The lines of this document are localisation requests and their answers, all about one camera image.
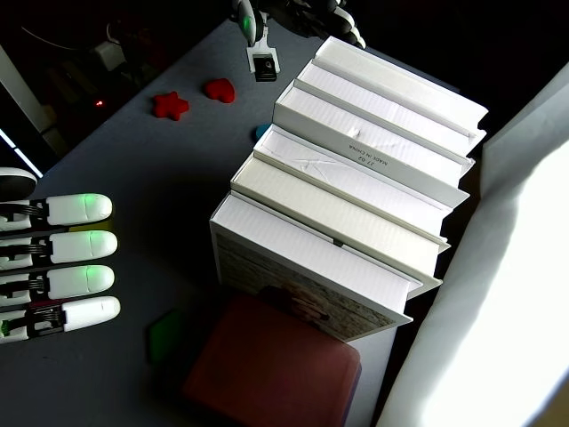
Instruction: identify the white frame bar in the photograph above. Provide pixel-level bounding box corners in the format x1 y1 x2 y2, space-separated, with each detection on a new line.
0 44 44 179

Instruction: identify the white power adapter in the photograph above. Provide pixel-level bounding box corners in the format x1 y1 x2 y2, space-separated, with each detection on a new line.
91 39 125 71

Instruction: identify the white book with photo cover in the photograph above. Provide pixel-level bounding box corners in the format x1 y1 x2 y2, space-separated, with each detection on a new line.
209 192 415 427

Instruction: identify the white book with scratched pages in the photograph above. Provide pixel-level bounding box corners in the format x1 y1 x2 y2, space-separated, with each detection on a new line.
252 123 455 241

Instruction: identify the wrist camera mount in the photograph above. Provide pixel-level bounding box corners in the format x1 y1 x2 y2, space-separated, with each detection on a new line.
246 37 281 83

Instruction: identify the dark red book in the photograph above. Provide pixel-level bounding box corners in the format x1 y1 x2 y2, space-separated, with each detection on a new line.
181 293 362 427

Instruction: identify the power strip with red light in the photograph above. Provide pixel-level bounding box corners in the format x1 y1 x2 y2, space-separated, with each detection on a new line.
44 66 110 112

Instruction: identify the red star block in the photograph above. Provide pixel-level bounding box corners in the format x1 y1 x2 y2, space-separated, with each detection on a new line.
152 91 190 121

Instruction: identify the green hexagon block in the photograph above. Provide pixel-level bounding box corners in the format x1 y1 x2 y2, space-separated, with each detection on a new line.
148 309 188 364

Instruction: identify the grey table cloth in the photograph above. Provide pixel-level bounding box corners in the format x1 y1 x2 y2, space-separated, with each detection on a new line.
0 17 461 427

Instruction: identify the red heart block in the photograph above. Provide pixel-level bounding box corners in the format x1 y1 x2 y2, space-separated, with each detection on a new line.
204 77 236 103

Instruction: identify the large white board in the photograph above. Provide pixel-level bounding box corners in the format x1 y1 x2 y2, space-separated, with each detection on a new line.
375 61 569 427

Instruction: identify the white book with small print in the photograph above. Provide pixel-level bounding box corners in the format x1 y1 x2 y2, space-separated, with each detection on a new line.
273 85 476 210

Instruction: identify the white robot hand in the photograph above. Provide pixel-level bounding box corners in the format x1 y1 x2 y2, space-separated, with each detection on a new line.
284 0 368 50
0 166 122 346

